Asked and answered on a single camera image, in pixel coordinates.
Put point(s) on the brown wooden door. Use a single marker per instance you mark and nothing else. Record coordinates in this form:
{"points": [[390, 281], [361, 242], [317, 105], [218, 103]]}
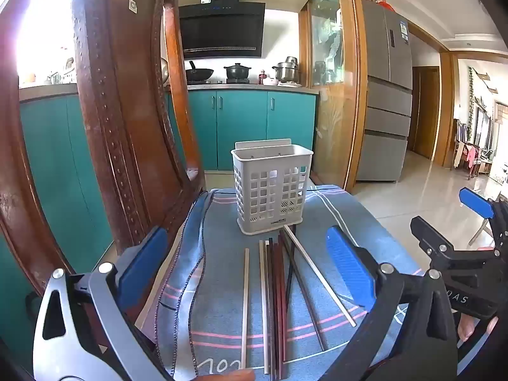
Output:
{"points": [[426, 115]]}

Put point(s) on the beige chopstick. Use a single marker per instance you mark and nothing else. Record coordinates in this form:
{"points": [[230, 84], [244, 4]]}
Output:
{"points": [[245, 305]]}

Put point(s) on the silver refrigerator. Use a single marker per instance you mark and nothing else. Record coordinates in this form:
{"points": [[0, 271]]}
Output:
{"points": [[385, 87]]}

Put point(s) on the black cooking pot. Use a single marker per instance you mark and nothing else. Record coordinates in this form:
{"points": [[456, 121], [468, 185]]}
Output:
{"points": [[237, 72]]}

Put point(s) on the carved wooden chair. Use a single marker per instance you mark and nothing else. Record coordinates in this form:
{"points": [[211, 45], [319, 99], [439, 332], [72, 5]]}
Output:
{"points": [[115, 127]]}

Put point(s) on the person's left hand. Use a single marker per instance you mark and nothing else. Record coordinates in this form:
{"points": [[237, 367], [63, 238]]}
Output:
{"points": [[230, 376]]}

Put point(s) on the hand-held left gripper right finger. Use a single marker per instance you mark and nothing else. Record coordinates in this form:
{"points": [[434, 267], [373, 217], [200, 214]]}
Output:
{"points": [[349, 270]]}

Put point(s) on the blue plaid cloth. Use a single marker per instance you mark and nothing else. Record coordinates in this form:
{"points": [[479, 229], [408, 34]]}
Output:
{"points": [[226, 285]]}

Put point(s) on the white bowl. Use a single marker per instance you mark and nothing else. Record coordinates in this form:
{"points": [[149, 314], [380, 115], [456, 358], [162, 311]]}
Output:
{"points": [[270, 81]]}

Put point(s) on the grey kitchen countertop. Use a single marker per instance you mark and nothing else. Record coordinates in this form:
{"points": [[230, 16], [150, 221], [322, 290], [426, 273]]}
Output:
{"points": [[254, 86]]}

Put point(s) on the wooden framed glass door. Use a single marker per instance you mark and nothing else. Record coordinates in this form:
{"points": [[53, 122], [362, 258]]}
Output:
{"points": [[329, 127]]}

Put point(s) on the black wok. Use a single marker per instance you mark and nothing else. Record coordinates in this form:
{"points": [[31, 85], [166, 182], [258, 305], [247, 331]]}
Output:
{"points": [[199, 74]]}

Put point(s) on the dark grey chopstick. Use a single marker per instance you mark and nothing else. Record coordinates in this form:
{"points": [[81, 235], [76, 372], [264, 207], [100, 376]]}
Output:
{"points": [[313, 319]]}

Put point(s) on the dark brown chopstick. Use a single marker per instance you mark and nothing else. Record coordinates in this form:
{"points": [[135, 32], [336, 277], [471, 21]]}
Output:
{"points": [[271, 305]]}

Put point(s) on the cream chopstick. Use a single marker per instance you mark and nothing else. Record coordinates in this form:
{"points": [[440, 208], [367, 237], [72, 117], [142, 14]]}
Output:
{"points": [[329, 290]]}

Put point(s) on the distant wooden furniture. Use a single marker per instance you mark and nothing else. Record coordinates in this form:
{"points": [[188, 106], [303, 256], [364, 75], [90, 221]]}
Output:
{"points": [[468, 154]]}

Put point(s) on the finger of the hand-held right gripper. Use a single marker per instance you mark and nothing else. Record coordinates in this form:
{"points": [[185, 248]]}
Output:
{"points": [[474, 202], [432, 238]]}

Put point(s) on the red-brown chopstick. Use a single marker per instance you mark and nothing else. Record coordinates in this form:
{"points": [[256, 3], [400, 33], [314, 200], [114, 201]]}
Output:
{"points": [[282, 305], [277, 325]]}

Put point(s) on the small red bottle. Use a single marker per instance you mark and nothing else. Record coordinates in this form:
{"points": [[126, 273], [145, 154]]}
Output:
{"points": [[262, 77]]}

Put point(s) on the grey plastic utensil basket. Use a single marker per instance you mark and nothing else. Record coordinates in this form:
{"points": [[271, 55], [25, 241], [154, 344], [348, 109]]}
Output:
{"points": [[258, 162]]}

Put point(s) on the teal lower kitchen cabinets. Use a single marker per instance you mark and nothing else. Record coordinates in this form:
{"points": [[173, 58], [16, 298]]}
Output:
{"points": [[242, 127]]}

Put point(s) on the green wall vine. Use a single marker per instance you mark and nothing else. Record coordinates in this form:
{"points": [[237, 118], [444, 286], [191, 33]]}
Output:
{"points": [[471, 99]]}

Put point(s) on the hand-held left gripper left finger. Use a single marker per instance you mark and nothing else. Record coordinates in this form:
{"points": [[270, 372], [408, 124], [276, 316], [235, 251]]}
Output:
{"points": [[145, 264]]}

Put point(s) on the white chopstick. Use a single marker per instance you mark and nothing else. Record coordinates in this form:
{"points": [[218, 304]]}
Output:
{"points": [[263, 305]]}

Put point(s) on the stainless steel pot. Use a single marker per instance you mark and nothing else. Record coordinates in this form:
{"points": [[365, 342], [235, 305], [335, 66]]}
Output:
{"points": [[286, 72]]}

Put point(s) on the person's right hand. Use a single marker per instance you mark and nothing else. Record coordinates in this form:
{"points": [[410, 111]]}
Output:
{"points": [[466, 327]]}

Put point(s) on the thin black chopstick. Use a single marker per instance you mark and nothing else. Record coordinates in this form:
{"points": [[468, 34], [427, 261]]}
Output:
{"points": [[288, 289]]}

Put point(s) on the white wall switch plate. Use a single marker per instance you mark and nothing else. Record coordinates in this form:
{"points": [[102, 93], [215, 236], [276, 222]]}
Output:
{"points": [[132, 6]]}

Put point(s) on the black range hood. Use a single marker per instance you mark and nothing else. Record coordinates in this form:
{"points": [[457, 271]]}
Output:
{"points": [[222, 27]]}

